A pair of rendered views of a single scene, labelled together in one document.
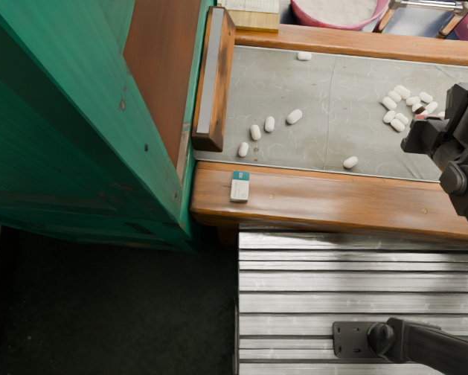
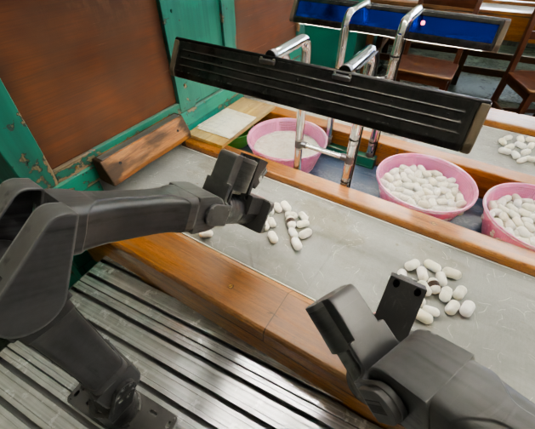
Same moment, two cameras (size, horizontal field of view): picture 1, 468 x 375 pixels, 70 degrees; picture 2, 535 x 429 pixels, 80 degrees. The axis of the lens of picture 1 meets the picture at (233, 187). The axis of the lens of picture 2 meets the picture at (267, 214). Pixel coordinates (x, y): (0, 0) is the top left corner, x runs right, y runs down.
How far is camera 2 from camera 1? 0.66 m
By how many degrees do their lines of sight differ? 34
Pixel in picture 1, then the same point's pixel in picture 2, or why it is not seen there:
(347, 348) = (82, 397)
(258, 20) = (213, 138)
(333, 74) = not seen: hidden behind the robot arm
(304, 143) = not seen: hidden behind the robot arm
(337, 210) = (160, 255)
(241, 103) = (167, 177)
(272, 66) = (207, 166)
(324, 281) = (124, 328)
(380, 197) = (202, 260)
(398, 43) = (303, 177)
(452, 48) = (345, 192)
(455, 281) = (244, 394)
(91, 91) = not seen: outside the picture
